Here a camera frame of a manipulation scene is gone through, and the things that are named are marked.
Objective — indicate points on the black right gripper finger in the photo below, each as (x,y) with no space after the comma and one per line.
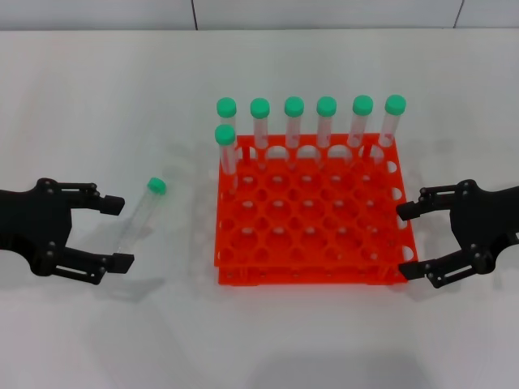
(409,210)
(417,270)

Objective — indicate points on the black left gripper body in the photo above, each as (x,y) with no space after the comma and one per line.
(36,223)

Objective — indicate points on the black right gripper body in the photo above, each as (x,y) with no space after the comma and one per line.
(482,219)

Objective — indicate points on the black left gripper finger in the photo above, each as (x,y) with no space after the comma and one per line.
(111,204)
(117,263)

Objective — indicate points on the clear test tube green cap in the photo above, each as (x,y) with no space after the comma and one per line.
(363,105)
(225,135)
(395,104)
(326,106)
(260,108)
(226,106)
(294,106)
(156,185)

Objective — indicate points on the orange test tube rack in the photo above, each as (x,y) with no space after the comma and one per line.
(308,227)

